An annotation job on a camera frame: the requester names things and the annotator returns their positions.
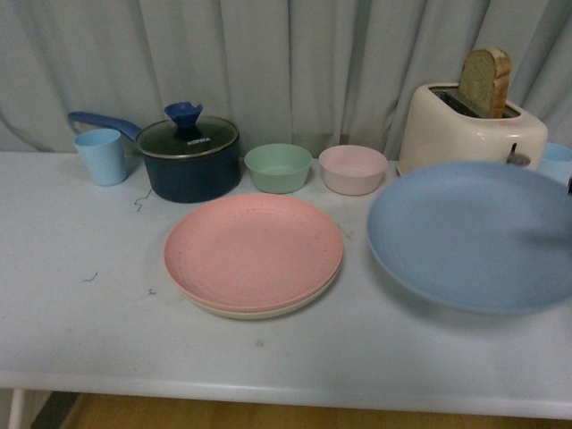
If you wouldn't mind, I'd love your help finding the pink plate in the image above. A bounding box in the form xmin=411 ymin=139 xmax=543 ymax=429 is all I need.
xmin=164 ymin=194 xmax=343 ymax=319

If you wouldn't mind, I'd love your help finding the blue plate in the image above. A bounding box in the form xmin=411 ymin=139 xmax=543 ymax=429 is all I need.
xmin=367 ymin=162 xmax=571 ymax=315

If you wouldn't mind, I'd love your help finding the green bowl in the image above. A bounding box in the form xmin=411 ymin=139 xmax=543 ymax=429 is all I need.
xmin=244 ymin=144 xmax=313 ymax=194

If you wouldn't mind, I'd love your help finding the pink bowl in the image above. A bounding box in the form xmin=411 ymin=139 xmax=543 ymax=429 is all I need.
xmin=318 ymin=145 xmax=388 ymax=196

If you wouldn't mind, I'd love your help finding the dark blue pot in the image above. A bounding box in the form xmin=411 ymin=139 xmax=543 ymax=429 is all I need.
xmin=68 ymin=112 xmax=241 ymax=204

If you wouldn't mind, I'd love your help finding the cream plate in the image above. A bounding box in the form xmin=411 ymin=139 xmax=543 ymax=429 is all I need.
xmin=178 ymin=263 xmax=343 ymax=321

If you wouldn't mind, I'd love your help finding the glass pot lid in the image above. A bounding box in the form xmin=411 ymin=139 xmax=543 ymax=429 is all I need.
xmin=135 ymin=102 xmax=240 ymax=159

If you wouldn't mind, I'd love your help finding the grey curtain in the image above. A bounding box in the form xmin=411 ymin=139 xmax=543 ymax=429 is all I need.
xmin=1 ymin=1 xmax=571 ymax=158

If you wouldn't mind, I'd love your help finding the cream toaster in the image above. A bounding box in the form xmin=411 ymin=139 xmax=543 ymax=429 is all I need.
xmin=397 ymin=83 xmax=548 ymax=175

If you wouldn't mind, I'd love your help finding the bread slice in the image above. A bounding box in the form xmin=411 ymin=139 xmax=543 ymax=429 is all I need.
xmin=458 ymin=47 xmax=511 ymax=119

